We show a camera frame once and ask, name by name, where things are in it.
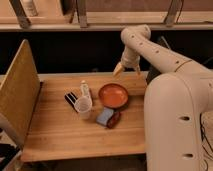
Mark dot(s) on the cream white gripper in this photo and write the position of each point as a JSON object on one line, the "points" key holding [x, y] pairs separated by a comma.
{"points": [[129, 59]]}

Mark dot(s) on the dark red brown object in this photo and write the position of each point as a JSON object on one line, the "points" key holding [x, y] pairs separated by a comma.
{"points": [[113, 120]]}

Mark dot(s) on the wooden shelf ledge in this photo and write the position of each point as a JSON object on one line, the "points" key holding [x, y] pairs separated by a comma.
{"points": [[116, 21]]}

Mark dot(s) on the orange ceramic bowl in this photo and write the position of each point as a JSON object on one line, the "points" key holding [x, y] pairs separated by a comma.
{"points": [[113, 95]]}

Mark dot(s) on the wooden side panel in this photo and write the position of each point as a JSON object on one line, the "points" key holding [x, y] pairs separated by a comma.
{"points": [[18, 94]]}

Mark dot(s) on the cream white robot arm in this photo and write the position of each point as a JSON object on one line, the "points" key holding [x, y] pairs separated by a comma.
{"points": [[173, 102]]}

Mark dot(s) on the white tube bottle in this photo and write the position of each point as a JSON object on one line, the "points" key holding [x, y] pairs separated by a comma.
{"points": [[85, 90]]}

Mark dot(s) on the blue grey sponge block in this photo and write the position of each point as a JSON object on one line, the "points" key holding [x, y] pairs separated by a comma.
{"points": [[104, 116]]}

